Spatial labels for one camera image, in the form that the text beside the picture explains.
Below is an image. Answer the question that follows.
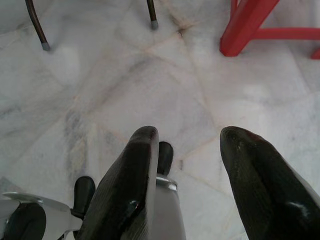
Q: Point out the brown metal folding chair frame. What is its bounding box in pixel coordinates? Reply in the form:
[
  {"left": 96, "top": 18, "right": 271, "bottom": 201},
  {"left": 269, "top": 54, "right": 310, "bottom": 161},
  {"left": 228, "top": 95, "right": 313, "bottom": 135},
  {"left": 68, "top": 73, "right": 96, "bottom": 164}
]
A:
[{"left": 24, "top": 0, "right": 160, "bottom": 52}]

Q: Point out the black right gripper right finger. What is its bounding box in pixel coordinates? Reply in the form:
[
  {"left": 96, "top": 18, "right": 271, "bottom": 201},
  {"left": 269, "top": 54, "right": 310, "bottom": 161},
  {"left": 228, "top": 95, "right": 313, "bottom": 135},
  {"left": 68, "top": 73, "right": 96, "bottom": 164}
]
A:
[{"left": 219, "top": 125, "right": 320, "bottom": 240}]

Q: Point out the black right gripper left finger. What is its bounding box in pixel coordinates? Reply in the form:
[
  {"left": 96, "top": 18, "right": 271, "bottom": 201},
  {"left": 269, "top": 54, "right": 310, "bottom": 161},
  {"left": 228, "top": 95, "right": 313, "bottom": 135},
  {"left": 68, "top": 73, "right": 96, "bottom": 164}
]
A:
[{"left": 75, "top": 125, "right": 160, "bottom": 240}]

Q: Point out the red plastic stool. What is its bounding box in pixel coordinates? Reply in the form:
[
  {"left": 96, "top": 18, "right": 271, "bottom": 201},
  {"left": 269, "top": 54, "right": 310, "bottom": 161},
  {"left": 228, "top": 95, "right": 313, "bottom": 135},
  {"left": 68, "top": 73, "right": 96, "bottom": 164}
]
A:
[{"left": 219, "top": 0, "right": 320, "bottom": 60}]

